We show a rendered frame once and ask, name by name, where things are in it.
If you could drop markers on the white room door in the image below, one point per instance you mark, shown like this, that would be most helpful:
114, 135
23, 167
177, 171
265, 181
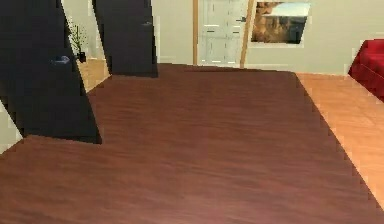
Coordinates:
221, 33

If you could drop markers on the black room door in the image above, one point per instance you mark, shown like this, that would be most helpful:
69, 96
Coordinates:
128, 40
40, 86

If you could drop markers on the framed brown landscape picture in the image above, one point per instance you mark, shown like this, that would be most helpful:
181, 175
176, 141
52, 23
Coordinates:
279, 23

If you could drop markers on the green house plant black pot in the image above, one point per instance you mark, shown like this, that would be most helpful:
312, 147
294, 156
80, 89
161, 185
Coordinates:
78, 43

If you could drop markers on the red sofa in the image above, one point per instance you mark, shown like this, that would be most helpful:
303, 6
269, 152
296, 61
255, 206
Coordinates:
369, 66

